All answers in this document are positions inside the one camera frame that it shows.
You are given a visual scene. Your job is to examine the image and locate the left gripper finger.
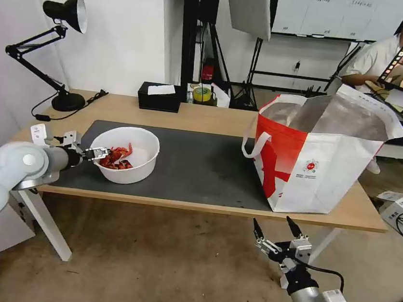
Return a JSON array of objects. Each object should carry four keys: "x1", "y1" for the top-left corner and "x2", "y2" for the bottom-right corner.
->
[
  {"x1": 84, "y1": 152, "x2": 109, "y2": 166},
  {"x1": 85, "y1": 145, "x2": 114, "y2": 158}
]

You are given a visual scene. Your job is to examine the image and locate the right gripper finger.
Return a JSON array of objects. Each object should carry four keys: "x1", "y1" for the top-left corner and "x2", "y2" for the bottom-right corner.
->
[
  {"x1": 283, "y1": 215, "x2": 312, "y2": 246},
  {"x1": 248, "y1": 218, "x2": 285, "y2": 264}
]

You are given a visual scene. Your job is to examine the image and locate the white plastic bowl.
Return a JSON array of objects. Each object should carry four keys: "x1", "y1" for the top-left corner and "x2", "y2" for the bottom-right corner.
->
[{"x1": 86, "y1": 123, "x2": 162, "y2": 189}]

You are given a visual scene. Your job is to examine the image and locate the red and white takeout bag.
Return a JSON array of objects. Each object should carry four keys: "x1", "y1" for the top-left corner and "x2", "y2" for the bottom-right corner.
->
[{"x1": 234, "y1": 73, "x2": 403, "y2": 227}]

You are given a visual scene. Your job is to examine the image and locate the white plastic bag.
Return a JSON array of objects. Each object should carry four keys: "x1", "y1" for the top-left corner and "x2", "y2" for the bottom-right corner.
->
[{"x1": 208, "y1": 82, "x2": 233, "y2": 109}]

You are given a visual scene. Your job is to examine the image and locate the red crayfish shells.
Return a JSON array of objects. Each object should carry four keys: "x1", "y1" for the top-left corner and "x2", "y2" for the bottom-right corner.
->
[{"x1": 98, "y1": 139, "x2": 137, "y2": 172}]

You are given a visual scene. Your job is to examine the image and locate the black desk lamp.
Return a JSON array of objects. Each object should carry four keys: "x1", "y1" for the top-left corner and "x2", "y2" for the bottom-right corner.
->
[{"x1": 0, "y1": 0, "x2": 98, "y2": 115}]

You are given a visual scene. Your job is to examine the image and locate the black tissue box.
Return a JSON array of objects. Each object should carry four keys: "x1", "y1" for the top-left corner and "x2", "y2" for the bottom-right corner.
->
[{"x1": 135, "y1": 80, "x2": 183, "y2": 114}]

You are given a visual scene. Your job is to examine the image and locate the white tissue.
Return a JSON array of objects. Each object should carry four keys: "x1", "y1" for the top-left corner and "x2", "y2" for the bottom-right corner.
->
[{"x1": 147, "y1": 82, "x2": 178, "y2": 98}]

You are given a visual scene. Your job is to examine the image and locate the black desk mat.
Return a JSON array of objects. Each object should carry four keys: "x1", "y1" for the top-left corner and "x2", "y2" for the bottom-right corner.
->
[{"x1": 47, "y1": 115, "x2": 287, "y2": 214}]

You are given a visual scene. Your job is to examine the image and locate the yellow tape roll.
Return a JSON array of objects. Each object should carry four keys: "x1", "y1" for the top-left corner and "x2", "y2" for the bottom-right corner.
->
[{"x1": 192, "y1": 86, "x2": 213, "y2": 105}]

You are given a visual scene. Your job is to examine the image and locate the wooden table with white legs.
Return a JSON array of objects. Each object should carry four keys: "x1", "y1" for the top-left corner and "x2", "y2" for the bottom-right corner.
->
[{"x1": 0, "y1": 79, "x2": 401, "y2": 298}]

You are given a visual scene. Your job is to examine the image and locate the red fire extinguisher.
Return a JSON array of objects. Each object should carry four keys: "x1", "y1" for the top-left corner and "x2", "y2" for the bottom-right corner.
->
[{"x1": 200, "y1": 58, "x2": 216, "y2": 84}]

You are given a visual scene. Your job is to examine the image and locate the black tripod stand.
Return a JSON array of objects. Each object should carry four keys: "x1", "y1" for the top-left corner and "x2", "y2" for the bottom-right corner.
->
[{"x1": 228, "y1": 34, "x2": 270, "y2": 112}]

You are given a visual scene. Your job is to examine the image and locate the person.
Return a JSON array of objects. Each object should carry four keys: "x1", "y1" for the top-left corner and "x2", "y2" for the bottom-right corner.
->
[{"x1": 339, "y1": 1, "x2": 403, "y2": 99}]

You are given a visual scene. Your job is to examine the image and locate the white softbox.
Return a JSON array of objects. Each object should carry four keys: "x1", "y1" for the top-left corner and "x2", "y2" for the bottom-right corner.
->
[{"x1": 219, "y1": 0, "x2": 278, "y2": 42}]

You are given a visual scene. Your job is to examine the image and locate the whiteboard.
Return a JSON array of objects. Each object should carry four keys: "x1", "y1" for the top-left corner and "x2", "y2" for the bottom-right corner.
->
[{"x1": 271, "y1": 0, "x2": 403, "y2": 49}]

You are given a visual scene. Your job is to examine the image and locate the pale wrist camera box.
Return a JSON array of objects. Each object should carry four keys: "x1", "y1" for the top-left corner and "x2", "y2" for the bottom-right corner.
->
[
  {"x1": 60, "y1": 129, "x2": 83, "y2": 152},
  {"x1": 288, "y1": 237, "x2": 314, "y2": 267}
]

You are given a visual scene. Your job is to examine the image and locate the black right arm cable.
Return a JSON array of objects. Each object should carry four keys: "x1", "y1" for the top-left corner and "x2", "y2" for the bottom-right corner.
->
[{"x1": 300, "y1": 263, "x2": 349, "y2": 302}]

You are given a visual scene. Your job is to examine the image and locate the black lamp cable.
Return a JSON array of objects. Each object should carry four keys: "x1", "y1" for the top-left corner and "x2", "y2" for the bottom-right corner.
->
[{"x1": 30, "y1": 82, "x2": 109, "y2": 129}]

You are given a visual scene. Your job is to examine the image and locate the black metal shelf frame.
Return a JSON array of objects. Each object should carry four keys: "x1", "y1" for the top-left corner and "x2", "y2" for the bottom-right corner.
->
[{"x1": 172, "y1": 0, "x2": 220, "y2": 105}]

